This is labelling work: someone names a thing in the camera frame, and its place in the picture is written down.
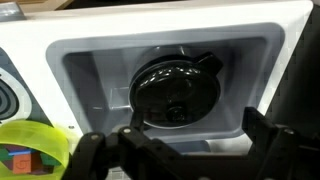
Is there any toy play kitchen unit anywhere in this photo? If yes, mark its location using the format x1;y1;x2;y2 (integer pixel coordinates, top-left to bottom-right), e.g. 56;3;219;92
0;0;320;180

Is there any green toy pot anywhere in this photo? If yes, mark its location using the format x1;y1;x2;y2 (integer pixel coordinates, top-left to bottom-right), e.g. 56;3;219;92
0;120;69;180

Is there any small grey pot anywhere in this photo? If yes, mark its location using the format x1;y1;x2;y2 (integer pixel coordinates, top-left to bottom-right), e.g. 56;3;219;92
128;45;224;130

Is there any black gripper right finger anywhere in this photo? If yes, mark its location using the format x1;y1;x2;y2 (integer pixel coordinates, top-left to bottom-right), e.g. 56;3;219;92
242;107;320;180

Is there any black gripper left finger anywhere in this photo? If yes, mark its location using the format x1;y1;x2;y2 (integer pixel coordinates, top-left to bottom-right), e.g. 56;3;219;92
61;111;174;180

